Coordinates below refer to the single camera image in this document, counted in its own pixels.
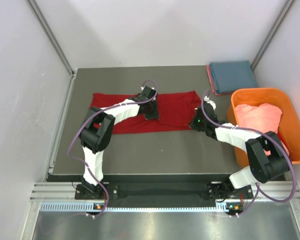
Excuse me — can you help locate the grey slotted cable duct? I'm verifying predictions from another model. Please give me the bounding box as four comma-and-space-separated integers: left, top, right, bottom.
40, 202, 240, 213

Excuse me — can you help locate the folded pink t shirt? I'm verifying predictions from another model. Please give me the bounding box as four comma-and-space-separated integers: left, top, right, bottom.
205, 65, 233, 96

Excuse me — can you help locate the folded blue t shirt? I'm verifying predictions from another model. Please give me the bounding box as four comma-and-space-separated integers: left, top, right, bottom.
209, 60, 259, 94

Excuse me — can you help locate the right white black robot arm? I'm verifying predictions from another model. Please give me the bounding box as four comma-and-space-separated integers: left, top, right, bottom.
189, 101, 292, 198

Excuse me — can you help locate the aluminium frame post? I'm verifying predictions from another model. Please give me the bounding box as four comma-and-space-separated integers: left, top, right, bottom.
26, 0, 75, 76
250, 0, 296, 71

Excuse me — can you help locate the crumpled pink t shirt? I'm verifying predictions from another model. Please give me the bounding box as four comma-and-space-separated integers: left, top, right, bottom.
234, 102, 290, 157

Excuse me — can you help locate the orange plastic bin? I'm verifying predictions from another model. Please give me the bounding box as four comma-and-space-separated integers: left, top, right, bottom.
226, 87, 300, 165

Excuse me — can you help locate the left aluminium frame post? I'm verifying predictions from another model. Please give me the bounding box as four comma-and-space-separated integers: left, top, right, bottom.
26, 0, 75, 76

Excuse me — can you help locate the right aluminium frame post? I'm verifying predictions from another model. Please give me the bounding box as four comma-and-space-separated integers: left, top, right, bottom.
250, 0, 296, 71

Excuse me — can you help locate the red t shirt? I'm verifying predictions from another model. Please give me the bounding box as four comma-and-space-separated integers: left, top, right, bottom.
89, 90, 202, 135

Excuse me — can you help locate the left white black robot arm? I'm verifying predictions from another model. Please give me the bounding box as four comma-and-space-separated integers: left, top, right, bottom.
76, 86, 160, 199

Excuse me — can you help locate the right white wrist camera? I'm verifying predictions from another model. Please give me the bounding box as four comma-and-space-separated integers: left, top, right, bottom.
203, 96, 216, 110

